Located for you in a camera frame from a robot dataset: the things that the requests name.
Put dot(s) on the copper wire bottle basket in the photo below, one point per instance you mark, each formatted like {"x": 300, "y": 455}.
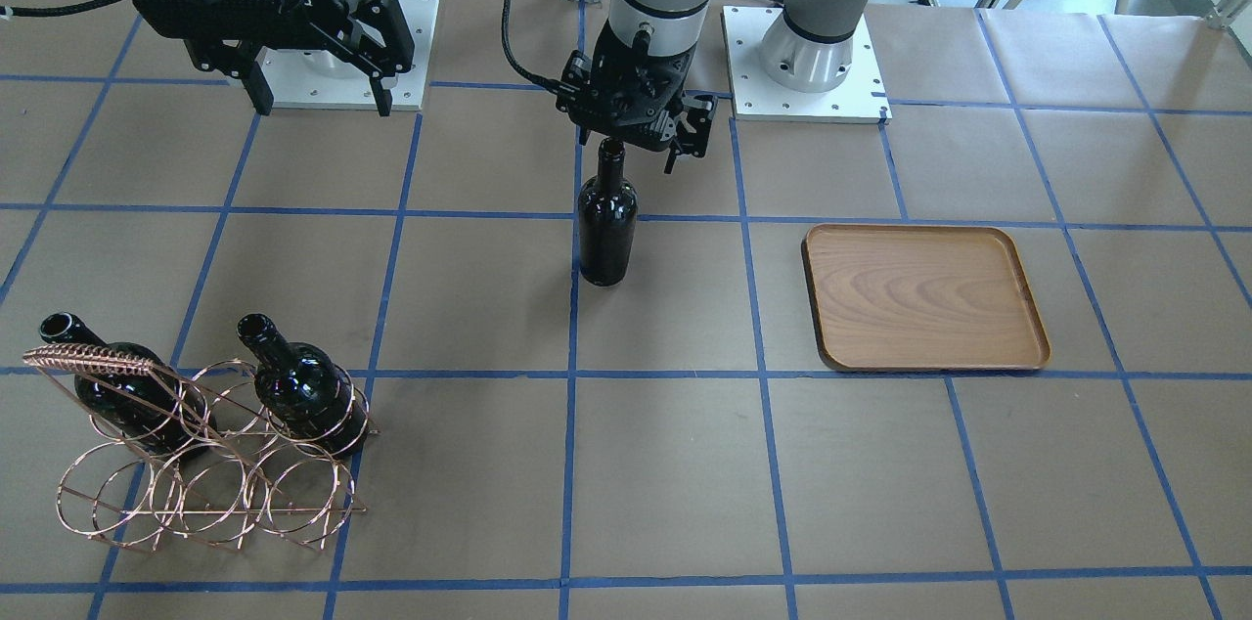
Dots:
{"x": 240, "y": 475}

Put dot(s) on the dark wine bottle three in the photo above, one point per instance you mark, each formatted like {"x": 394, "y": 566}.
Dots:
{"x": 304, "y": 390}

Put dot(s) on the wooden tray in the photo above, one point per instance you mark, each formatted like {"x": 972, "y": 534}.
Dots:
{"x": 921, "y": 298}

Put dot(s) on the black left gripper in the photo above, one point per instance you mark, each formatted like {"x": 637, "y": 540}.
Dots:
{"x": 698, "y": 124}

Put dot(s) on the dark wine bottle two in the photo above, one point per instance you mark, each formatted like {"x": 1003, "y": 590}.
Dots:
{"x": 607, "y": 211}

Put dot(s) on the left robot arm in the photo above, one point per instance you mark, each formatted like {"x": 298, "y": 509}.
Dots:
{"x": 676, "y": 25}

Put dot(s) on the dark wine bottle one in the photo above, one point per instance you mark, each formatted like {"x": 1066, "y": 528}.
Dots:
{"x": 152, "y": 411}

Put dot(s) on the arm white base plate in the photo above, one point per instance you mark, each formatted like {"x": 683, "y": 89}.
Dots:
{"x": 778, "y": 75}
{"x": 318, "y": 81}

